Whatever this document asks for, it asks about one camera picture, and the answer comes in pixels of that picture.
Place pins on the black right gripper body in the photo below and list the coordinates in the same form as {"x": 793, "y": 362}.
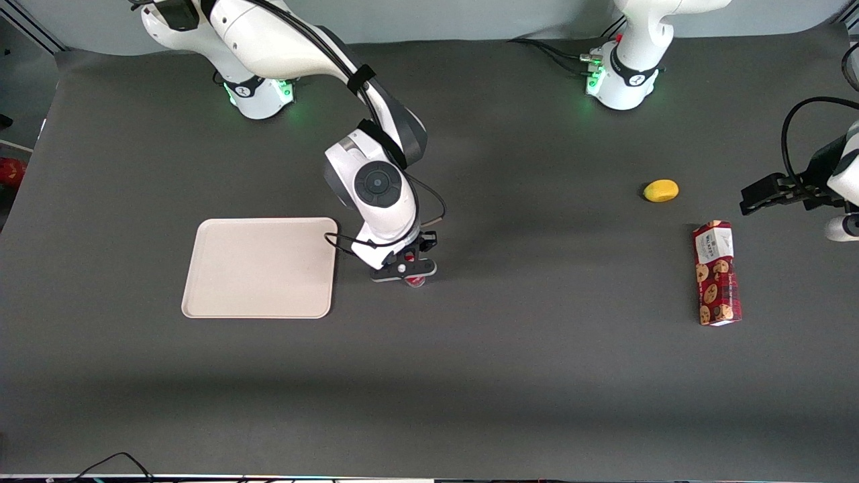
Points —
{"x": 425, "y": 242}

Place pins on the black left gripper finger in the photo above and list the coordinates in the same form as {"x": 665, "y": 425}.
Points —
{"x": 782, "y": 184}
{"x": 757, "y": 198}

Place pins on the red soda can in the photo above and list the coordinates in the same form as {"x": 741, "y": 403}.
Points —
{"x": 416, "y": 282}

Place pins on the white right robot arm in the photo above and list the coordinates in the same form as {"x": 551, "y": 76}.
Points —
{"x": 268, "y": 40}

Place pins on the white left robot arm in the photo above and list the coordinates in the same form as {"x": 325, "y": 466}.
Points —
{"x": 631, "y": 80}

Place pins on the beige plastic tray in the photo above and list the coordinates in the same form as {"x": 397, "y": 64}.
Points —
{"x": 258, "y": 268}

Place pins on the red tartan cookie box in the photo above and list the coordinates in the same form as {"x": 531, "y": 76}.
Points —
{"x": 718, "y": 282}

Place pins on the yellow lemon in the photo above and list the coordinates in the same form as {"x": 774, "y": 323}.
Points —
{"x": 661, "y": 191}

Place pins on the dark grey table cover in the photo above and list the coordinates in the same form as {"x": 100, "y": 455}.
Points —
{"x": 503, "y": 369}

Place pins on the red object beside table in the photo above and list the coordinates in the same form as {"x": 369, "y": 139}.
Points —
{"x": 10, "y": 173}

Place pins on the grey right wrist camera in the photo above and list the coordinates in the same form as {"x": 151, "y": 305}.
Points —
{"x": 389, "y": 274}

